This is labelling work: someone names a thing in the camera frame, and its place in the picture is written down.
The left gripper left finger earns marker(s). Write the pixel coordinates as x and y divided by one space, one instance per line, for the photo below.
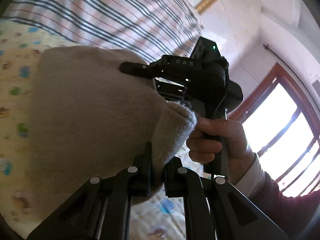
101 208

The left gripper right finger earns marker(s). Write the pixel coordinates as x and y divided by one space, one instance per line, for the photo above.
214 208

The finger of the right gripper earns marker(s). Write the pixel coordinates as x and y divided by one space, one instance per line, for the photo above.
138 69

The beige knitted sweater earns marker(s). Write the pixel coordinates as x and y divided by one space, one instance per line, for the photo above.
88 119

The red sleeve right forearm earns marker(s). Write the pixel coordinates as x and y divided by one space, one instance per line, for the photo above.
296 216

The person's right hand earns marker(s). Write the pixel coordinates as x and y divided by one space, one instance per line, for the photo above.
205 143

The plaid checkered quilt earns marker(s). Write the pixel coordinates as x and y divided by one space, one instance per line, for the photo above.
149 28

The yellow cartoon bear bedsheet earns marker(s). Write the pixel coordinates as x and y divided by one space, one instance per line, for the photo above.
21 49

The red wooden window frame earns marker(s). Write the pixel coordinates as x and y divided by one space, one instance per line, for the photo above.
282 128

